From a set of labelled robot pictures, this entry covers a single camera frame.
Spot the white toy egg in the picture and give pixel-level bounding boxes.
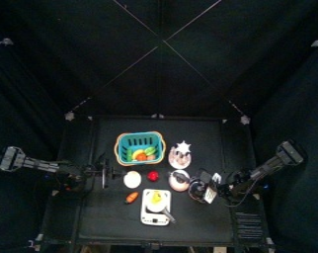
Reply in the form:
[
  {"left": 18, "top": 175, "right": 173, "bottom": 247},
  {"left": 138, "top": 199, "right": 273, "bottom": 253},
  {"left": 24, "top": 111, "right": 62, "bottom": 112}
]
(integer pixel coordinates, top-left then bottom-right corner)
[{"left": 122, "top": 170, "right": 144, "bottom": 190}]

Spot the yellow toy banana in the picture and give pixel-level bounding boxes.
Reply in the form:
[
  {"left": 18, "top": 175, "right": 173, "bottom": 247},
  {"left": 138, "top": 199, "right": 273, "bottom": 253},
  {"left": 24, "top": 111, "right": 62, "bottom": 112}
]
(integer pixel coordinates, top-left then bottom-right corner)
[{"left": 132, "top": 148, "right": 146, "bottom": 160}]

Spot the orange toy carrot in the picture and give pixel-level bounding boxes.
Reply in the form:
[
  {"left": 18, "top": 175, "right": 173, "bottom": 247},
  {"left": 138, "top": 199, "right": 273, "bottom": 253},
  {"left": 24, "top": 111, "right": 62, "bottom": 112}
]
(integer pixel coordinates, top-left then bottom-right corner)
[{"left": 124, "top": 191, "right": 141, "bottom": 205}]

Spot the red toy tomato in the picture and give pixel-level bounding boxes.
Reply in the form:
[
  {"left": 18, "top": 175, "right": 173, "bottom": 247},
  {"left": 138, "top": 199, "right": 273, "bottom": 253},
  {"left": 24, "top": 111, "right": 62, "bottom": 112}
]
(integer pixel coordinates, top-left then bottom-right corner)
[{"left": 146, "top": 170, "right": 160, "bottom": 183}]

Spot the teal toy basket orange rim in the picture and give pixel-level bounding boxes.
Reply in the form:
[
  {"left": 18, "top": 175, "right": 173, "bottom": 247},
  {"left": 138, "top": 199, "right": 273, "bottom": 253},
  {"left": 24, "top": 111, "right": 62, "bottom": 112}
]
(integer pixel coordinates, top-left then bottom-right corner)
[{"left": 114, "top": 130, "right": 166, "bottom": 167}]

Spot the white star shaped toy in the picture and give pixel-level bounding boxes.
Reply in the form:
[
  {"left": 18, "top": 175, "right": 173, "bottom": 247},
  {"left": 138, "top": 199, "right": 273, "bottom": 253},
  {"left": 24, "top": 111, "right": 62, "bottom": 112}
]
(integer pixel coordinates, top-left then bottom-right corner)
[{"left": 174, "top": 140, "right": 193, "bottom": 154}]

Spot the white text label sticker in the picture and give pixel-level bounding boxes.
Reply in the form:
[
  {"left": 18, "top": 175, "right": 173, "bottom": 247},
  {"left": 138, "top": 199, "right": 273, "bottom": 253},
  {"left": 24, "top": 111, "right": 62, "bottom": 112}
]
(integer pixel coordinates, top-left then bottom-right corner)
[{"left": 233, "top": 211, "right": 264, "bottom": 243}]

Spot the white scale with banana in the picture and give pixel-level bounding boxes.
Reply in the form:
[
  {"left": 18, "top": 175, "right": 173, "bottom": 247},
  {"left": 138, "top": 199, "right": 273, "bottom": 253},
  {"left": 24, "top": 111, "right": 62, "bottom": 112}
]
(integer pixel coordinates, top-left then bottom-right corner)
[{"left": 140, "top": 188, "right": 172, "bottom": 227}]

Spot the grey table corner bracket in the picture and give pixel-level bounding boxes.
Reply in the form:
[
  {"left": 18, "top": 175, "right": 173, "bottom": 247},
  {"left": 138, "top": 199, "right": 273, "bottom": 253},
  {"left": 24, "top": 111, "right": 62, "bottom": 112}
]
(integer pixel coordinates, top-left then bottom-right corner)
[{"left": 28, "top": 232, "right": 46, "bottom": 250}]

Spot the thin diagonal cord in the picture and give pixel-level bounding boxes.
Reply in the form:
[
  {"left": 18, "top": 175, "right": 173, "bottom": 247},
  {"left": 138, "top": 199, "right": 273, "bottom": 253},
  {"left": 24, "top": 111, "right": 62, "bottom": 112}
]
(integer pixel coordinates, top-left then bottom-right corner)
[
  {"left": 112, "top": 0, "right": 247, "bottom": 117},
  {"left": 69, "top": 0, "right": 223, "bottom": 115}
]

